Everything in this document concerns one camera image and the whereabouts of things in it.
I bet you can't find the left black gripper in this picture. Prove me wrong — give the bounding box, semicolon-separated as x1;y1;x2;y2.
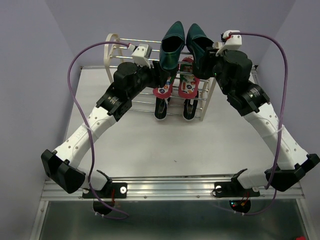
128;60;171;100

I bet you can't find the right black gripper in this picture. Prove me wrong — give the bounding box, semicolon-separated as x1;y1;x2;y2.
197;46;233;96

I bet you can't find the pink kids sandal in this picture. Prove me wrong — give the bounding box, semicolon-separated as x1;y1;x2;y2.
152;76;175;99
178;57;200;100

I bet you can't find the green loafer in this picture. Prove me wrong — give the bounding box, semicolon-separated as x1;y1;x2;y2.
186;23;214;80
159;21;185;73

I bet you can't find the black sneaker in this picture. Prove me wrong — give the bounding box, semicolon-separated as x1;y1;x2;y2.
154;97;171;121
182;92;199;121

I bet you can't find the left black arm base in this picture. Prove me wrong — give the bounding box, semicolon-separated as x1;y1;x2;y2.
82;182;128;217

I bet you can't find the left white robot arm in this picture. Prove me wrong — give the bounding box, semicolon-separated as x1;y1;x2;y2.
41;61;171;194

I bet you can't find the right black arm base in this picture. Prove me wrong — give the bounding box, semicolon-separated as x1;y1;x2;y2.
211;181;261;215

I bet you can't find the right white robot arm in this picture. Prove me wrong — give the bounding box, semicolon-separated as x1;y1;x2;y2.
193;46;320;195

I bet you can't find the cream and chrome shoe shelf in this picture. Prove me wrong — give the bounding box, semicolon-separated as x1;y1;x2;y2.
103;33;216;121

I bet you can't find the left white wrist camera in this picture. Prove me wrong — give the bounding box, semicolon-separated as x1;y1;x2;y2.
128;43;152;68

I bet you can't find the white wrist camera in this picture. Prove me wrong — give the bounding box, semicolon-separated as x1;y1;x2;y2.
128;43;152;68
214;30;242;56

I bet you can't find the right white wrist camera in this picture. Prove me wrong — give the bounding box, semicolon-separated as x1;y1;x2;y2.
214;30;242;56

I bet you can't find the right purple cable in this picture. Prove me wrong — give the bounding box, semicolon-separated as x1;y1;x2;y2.
214;31;288;216

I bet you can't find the aluminium mounting rail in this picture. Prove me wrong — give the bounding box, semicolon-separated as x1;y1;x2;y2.
40;175;305;202

